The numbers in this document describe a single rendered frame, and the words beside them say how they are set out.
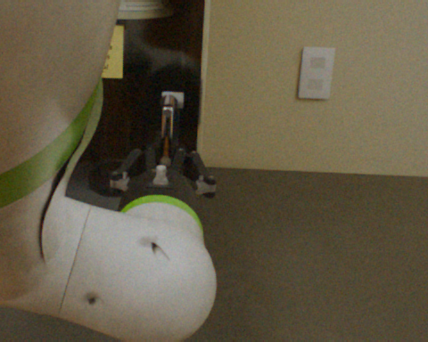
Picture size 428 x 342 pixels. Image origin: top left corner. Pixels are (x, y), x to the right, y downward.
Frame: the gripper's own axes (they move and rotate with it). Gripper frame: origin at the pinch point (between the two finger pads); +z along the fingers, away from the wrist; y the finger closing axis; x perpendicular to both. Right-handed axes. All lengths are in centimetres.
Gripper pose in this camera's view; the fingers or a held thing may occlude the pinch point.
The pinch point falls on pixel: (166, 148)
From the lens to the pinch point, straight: 84.1
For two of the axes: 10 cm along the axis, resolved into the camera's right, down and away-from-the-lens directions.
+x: -0.4, 9.4, 3.3
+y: -10.0, -0.5, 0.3
